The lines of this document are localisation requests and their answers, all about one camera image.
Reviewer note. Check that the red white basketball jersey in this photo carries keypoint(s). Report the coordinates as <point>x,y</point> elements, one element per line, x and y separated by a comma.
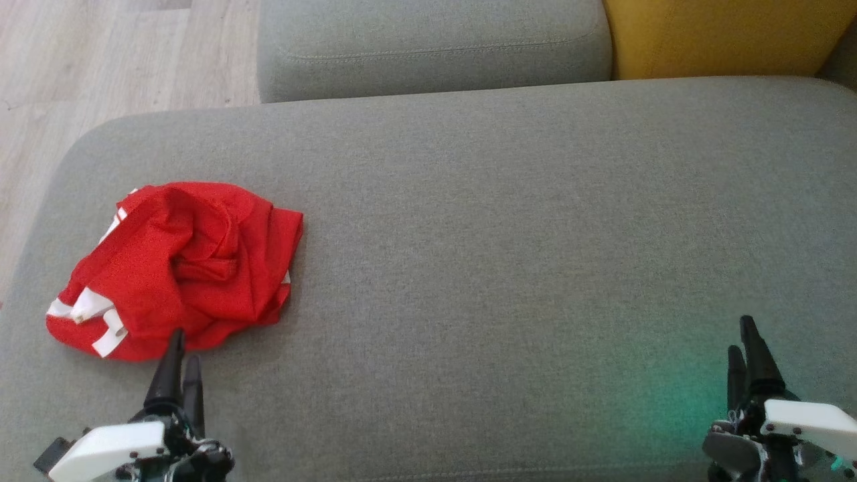
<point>134,268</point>

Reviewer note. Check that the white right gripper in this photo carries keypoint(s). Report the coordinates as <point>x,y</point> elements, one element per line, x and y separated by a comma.
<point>810,425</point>

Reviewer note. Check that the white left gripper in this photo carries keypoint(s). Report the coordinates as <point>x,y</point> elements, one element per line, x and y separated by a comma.
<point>107,448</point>

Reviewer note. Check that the large yellow sofa cushion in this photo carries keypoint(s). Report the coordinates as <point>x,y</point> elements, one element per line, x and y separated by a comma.
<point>723,33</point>

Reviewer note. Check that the grey-beige sofa back cushion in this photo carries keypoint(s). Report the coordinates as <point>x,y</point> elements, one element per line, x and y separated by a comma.
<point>840,63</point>

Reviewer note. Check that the grey sofa back cushion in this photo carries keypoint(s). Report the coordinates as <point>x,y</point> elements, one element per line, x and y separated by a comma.
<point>435,40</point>

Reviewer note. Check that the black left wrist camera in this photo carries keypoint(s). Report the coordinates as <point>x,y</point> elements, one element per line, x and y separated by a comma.
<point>51,455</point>

